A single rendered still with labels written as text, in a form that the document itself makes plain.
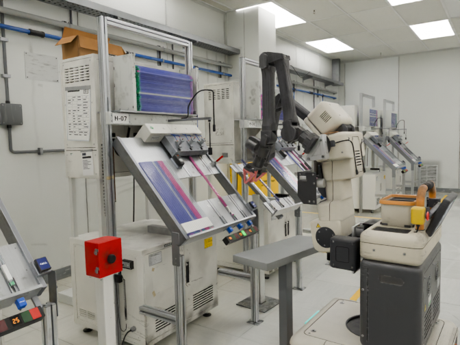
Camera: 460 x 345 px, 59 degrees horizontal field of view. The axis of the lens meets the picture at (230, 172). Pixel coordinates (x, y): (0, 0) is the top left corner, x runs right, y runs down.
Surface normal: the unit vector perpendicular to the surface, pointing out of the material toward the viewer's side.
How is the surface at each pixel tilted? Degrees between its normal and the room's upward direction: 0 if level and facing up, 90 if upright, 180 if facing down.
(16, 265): 47
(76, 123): 93
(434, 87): 90
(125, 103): 90
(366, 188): 90
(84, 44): 80
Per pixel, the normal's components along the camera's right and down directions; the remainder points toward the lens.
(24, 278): 0.59, -0.66
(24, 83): 0.83, 0.03
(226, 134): -0.55, 0.07
